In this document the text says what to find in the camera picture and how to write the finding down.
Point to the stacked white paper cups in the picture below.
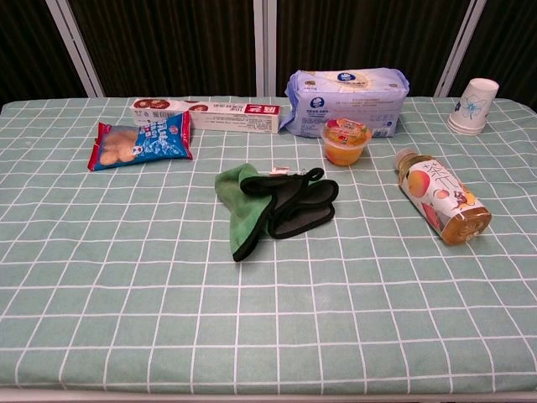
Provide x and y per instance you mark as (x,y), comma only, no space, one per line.
(472,109)

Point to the peach tea bottle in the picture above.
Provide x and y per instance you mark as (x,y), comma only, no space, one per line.
(444,193)

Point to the dark pleated curtain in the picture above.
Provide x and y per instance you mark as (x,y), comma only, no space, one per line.
(168,42)

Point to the green black-edged cloth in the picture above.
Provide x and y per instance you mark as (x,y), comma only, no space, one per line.
(247,210)

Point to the blue snack bag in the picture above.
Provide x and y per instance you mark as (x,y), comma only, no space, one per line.
(142,144)

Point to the white slanted frame post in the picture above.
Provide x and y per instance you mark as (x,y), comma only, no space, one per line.
(457,50)
(77,50)

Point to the pale blue tissue pack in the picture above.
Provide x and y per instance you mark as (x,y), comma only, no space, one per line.
(348,101)

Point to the orange fruit jelly cup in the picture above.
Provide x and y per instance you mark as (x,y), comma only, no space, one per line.
(346,144)

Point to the long white and red box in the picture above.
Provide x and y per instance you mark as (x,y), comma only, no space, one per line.
(235,117)

